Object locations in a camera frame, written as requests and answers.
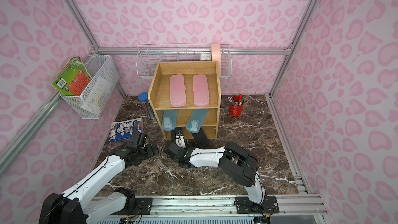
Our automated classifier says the pink pencil case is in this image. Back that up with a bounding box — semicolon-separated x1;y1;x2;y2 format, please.
193;74;210;107
170;74;187;107

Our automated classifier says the wooden three-tier shelf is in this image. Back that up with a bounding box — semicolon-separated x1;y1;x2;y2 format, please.
148;61;221;140

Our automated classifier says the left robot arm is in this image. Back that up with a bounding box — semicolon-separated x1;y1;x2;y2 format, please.
39;132;159;224

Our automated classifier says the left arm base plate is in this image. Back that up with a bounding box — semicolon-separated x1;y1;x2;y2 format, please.
112;198;153;216

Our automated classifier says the pink tape roll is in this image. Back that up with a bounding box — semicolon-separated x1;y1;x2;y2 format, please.
211;43;221;76

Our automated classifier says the white paper in basket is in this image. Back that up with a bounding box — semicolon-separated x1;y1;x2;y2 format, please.
85;77;112;115

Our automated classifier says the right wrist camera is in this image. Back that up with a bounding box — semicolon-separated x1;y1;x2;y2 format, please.
175;131;186;148

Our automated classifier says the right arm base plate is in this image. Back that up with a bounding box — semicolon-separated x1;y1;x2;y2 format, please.
234;196;280;215

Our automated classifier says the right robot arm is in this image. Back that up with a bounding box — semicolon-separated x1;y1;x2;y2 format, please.
164;142;266;205

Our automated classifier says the aluminium front rail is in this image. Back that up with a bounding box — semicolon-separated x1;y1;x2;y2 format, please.
83;194;329;224

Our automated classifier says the white mesh side basket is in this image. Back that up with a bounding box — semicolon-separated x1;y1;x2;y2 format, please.
61;55;120;119

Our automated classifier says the red pen cup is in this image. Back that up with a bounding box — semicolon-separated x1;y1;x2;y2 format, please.
228;94;245;117

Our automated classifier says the teal pencil case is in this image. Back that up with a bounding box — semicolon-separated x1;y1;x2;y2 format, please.
186;108;208;133
162;110;178;131

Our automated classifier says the blue comic book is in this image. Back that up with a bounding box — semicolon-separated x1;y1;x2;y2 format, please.
109;118;143;142

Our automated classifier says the green red book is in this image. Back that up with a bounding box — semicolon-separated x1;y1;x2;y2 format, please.
52;57;92;96

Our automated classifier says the black pencil case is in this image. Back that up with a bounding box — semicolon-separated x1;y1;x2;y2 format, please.
171;127;183;143
192;128;209;149

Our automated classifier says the white wire wall basket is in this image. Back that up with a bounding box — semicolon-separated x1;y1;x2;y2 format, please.
135;43;233;79

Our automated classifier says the blue-lid pencil tube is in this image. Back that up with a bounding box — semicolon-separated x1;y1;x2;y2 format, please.
138;92;155;119

